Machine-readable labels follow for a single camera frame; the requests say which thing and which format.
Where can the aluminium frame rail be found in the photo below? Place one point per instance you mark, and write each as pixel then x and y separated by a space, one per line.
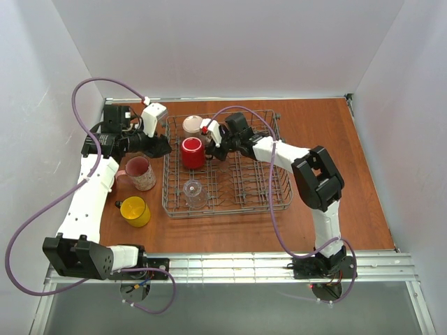
pixel 229 268

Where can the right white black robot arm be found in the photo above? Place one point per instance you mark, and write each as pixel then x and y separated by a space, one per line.
pixel 318 180

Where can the pink patterned mug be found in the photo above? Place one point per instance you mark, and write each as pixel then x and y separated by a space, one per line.
pixel 140 172

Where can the yellow mug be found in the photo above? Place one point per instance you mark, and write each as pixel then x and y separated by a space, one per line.
pixel 135 211

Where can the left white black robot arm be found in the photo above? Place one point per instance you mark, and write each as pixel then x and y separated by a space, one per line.
pixel 75 251

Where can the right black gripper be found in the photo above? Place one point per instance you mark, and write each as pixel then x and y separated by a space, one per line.
pixel 221 146

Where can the red mug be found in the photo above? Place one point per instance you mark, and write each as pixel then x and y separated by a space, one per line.
pixel 192 153

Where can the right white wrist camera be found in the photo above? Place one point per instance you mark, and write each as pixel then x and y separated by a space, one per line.
pixel 211 127

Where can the pale pink mug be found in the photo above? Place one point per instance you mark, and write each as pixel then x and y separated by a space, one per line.
pixel 191 128

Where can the grey wire dish rack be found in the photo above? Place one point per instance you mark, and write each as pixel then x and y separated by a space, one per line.
pixel 237 185

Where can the clear glass cup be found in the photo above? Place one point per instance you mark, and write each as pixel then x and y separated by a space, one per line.
pixel 195 193

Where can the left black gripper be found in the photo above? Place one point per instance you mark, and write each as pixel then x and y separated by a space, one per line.
pixel 151 145

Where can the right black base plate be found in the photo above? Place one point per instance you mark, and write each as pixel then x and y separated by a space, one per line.
pixel 313 268

